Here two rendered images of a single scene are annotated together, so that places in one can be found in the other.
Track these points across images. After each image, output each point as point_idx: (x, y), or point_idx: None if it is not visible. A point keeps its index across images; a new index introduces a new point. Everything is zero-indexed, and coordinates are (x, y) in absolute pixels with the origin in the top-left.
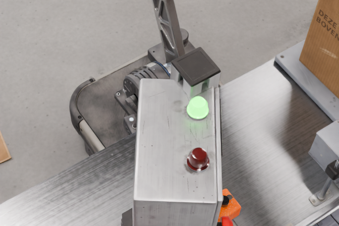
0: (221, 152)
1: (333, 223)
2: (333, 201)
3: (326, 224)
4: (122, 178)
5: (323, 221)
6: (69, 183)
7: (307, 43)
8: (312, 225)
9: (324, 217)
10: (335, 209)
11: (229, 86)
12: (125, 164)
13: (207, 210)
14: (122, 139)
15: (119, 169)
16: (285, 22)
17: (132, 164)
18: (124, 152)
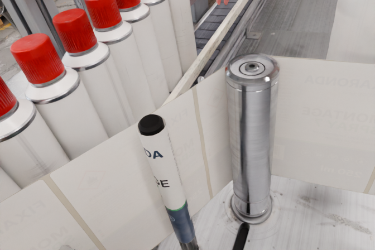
0: None
1: (208, 24)
2: None
3: (204, 26)
4: (18, 96)
5: (200, 26)
6: None
7: None
8: (194, 32)
9: (200, 25)
10: (204, 19)
11: (90, 22)
12: (18, 88)
13: None
14: (11, 77)
15: (13, 93)
16: None
17: (24, 85)
18: (14, 83)
